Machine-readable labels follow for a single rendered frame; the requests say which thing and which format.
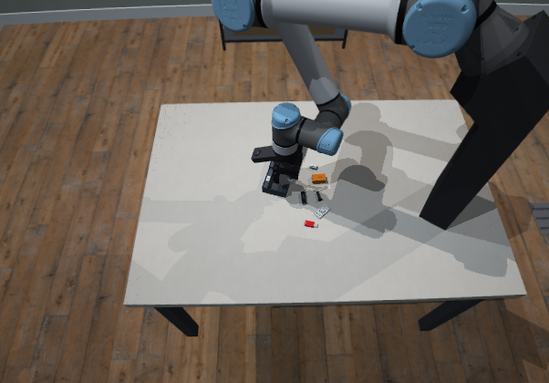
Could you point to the white domino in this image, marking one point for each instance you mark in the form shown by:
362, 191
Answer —
322, 211

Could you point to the dark grey rack of three bins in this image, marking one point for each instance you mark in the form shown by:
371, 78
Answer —
270, 187

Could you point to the orange 9v battery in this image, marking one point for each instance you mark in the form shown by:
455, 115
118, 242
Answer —
318, 178

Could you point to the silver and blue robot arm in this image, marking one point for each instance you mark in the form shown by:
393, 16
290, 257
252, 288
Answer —
431, 28

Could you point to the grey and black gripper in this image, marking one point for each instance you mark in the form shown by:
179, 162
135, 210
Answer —
281, 168

